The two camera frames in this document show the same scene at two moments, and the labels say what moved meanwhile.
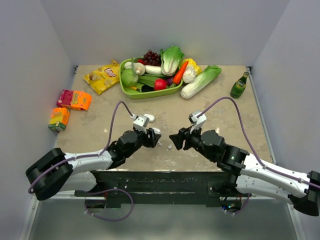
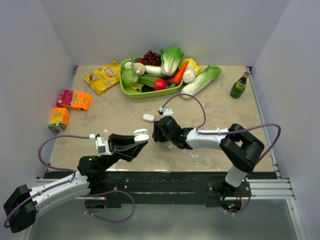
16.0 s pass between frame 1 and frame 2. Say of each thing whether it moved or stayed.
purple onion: stayed
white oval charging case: stayed
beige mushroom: stayed
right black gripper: moved
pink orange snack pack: stayed
